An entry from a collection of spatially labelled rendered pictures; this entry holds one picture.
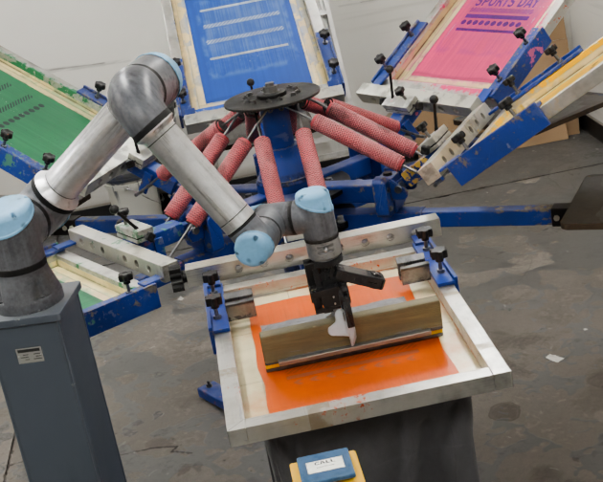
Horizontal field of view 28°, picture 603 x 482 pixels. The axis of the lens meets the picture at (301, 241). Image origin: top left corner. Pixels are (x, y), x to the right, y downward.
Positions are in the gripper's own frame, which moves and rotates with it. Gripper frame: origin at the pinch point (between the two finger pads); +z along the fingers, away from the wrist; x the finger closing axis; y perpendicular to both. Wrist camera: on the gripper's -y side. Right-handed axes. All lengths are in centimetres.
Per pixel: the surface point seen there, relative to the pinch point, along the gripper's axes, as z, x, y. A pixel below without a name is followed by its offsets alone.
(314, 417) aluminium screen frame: 1.5, 29.4, 13.4
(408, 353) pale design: 5.3, 4.6, -10.7
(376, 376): 4.9, 12.2, -2.1
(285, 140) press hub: -17, -111, -1
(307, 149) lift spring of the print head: -18, -91, -6
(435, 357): 5.5, 9.3, -15.9
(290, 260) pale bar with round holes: -1, -53, 8
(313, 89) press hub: -30, -113, -13
